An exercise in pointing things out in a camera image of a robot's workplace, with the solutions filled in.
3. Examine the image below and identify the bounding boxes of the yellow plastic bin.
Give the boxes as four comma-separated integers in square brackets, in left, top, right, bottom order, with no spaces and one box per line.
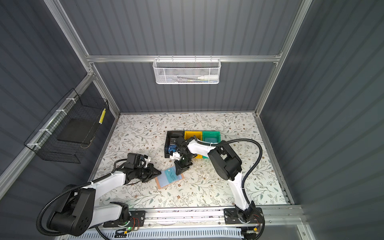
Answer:
[184,131,203,141]

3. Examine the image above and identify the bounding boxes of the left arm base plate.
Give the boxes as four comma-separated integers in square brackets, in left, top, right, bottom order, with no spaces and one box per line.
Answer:
[103,211,146,228]

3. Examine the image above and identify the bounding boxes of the white marker in basket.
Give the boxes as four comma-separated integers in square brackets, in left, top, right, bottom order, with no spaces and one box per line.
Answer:
[198,75,219,83]

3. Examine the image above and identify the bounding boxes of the white wire mesh basket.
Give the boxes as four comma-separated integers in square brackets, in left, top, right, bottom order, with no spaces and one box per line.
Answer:
[153,60,222,85]

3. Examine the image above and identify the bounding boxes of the black wire wall basket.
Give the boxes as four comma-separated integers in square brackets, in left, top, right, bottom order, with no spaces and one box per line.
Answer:
[24,90,109,164]

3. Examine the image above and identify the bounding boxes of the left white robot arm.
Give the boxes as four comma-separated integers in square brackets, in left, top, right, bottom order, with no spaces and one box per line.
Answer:
[37,163,161,236]

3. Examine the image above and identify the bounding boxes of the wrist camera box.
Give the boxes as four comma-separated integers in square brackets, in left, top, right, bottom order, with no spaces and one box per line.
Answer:
[170,152,181,160]
[124,153,151,170]

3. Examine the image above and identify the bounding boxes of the white vented cable duct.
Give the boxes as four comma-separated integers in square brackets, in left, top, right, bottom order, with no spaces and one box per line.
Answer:
[67,227,244,240]

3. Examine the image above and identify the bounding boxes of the yellow tag on basket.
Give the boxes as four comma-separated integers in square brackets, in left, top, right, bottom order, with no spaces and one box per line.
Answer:
[99,108,106,125]

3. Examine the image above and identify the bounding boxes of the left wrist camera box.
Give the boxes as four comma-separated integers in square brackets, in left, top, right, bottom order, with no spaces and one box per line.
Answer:
[124,153,151,170]

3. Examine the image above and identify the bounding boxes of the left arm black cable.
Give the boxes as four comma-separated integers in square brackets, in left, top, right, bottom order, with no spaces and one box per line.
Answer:
[35,158,133,240]

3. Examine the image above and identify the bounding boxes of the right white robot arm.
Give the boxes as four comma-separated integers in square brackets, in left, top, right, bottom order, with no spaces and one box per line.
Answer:
[170,136,253,223]

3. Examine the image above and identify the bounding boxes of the blue card in bin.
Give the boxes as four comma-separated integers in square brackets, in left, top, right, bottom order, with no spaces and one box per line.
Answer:
[168,145,177,155]

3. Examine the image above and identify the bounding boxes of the teal VIP card from holder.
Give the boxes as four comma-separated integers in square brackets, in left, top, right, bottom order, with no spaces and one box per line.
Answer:
[165,168,179,184]

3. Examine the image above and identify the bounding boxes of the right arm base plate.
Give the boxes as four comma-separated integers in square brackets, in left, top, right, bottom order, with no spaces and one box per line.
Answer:
[224,207,265,225]

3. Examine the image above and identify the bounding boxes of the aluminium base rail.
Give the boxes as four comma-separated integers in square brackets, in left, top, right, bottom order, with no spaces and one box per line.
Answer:
[130,205,308,230]

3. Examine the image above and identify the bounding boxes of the black pad in basket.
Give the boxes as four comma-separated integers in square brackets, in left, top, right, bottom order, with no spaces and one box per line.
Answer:
[57,119,94,145]

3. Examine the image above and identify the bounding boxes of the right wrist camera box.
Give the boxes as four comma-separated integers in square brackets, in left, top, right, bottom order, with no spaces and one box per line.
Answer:
[170,152,181,160]

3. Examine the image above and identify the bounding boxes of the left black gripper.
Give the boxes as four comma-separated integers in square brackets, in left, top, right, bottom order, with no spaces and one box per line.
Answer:
[134,163,162,182]

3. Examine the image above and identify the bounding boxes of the black plastic bin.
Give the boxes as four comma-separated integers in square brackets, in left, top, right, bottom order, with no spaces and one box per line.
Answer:
[164,131,185,159]

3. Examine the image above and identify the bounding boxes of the green plastic bin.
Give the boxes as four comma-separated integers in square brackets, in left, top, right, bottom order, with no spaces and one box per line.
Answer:
[203,131,221,144]

